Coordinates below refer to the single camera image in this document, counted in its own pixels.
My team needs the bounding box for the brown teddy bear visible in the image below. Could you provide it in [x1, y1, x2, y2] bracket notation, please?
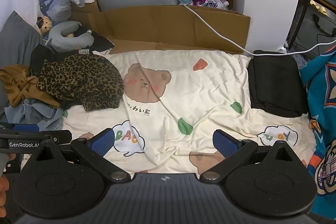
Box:
[37, 16, 52, 35]

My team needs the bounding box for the clear plastic bag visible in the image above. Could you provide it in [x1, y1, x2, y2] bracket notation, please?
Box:
[46, 0, 72, 24]

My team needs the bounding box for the teal printed blanket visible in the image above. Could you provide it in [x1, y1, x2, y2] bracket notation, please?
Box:
[299, 46, 336, 197]

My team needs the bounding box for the brown garment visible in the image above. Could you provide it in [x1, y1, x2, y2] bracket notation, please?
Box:
[0, 65, 62, 109]

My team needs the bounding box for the cream bear print blanket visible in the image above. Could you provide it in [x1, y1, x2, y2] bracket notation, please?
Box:
[62, 50, 317, 174]

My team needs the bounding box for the person's left hand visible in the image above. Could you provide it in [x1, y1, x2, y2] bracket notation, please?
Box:
[0, 154, 16, 216]

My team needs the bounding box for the crumpled black garment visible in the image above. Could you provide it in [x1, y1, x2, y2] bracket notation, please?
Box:
[29, 44, 79, 77]

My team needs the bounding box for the flattened brown cardboard box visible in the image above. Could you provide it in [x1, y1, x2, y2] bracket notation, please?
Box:
[71, 5, 251, 54]

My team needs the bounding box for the grey neck pillow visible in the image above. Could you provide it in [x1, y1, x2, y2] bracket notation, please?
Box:
[45, 21, 95, 52]

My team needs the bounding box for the white cable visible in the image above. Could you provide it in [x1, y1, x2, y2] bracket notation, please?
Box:
[179, 0, 336, 56]

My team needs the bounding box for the black cloth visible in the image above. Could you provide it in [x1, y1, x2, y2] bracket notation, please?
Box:
[75, 29, 115, 52]

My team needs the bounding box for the blue denim garment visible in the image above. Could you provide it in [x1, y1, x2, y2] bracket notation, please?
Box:
[4, 98, 65, 132]

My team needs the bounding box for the grey bag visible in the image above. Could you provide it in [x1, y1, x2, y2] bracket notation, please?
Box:
[291, 7, 336, 60]

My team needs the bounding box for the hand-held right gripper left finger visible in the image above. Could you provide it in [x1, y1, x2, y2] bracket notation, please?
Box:
[25, 128, 131, 183]

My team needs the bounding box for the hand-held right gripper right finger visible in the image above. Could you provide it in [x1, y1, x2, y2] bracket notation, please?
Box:
[200, 129, 309, 183]

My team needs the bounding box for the folded black garment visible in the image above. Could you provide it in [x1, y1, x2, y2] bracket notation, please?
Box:
[247, 50, 308, 118]

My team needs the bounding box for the leopard print garment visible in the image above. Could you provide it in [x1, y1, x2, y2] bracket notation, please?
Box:
[37, 54, 125, 112]

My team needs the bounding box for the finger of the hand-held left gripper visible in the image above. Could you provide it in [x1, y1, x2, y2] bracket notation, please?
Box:
[0, 123, 41, 133]

